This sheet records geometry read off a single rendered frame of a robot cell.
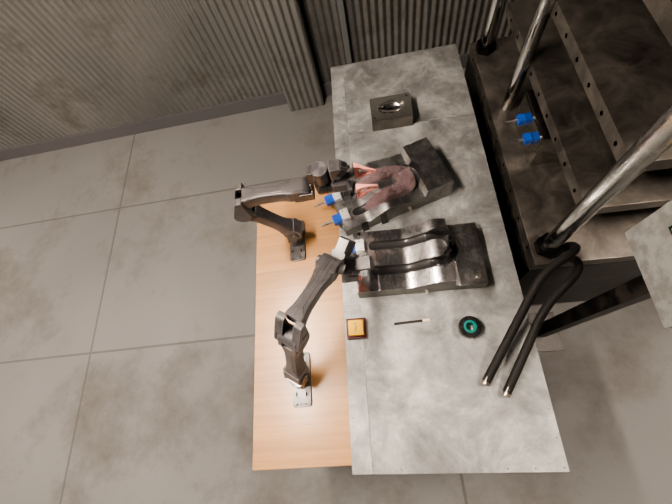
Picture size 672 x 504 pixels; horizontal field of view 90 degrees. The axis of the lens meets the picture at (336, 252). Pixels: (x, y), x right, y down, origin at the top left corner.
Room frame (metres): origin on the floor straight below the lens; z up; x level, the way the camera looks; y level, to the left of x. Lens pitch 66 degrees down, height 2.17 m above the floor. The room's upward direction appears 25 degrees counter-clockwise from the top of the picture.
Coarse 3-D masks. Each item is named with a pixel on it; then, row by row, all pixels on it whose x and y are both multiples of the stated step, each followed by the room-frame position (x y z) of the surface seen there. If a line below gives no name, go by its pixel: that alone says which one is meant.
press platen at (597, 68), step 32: (576, 0) 0.88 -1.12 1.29; (608, 0) 0.82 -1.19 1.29; (640, 0) 0.76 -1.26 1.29; (576, 32) 0.75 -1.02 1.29; (608, 32) 0.70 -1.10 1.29; (640, 32) 0.64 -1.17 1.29; (576, 64) 0.66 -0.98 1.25; (608, 64) 0.59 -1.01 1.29; (640, 64) 0.54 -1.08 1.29; (608, 96) 0.48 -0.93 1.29; (640, 96) 0.44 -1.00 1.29; (608, 128) 0.40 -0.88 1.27; (640, 128) 0.35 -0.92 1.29
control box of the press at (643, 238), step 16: (640, 224) 0.13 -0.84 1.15; (656, 224) 0.11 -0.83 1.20; (640, 240) 0.09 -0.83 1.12; (656, 240) 0.07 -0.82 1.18; (640, 256) 0.05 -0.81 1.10; (656, 256) 0.03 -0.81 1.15; (656, 272) 0.00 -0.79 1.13; (624, 288) -0.01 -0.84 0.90; (640, 288) -0.03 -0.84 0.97; (656, 288) -0.04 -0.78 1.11; (592, 304) -0.01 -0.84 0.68; (608, 304) -0.03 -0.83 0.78; (624, 304) -0.05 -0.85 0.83; (656, 304) -0.08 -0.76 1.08; (544, 320) 0.01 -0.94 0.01; (560, 320) -0.02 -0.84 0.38; (576, 320) -0.04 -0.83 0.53; (544, 336) -0.06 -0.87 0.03
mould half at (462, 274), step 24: (384, 240) 0.54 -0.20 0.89; (432, 240) 0.43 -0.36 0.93; (456, 240) 0.41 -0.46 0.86; (384, 264) 0.44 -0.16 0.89; (456, 264) 0.32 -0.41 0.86; (480, 264) 0.28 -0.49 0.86; (360, 288) 0.39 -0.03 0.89; (384, 288) 0.35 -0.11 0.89; (408, 288) 0.31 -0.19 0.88; (432, 288) 0.28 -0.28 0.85; (456, 288) 0.25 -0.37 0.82
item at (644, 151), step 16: (496, 0) 1.32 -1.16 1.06; (496, 16) 1.31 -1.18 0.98; (480, 48) 1.32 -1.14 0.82; (656, 128) 0.26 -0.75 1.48; (640, 144) 0.26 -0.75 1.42; (656, 144) 0.23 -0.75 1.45; (624, 160) 0.26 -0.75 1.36; (640, 160) 0.23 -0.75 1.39; (608, 176) 0.26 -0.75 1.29; (624, 176) 0.23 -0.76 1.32; (592, 192) 0.26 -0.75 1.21; (608, 192) 0.23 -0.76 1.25; (576, 208) 0.26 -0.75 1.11; (592, 208) 0.23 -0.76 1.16; (560, 224) 0.26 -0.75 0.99; (576, 224) 0.23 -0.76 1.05; (544, 240) 0.27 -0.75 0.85; (560, 240) 0.23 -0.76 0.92; (544, 256) 0.22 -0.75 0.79
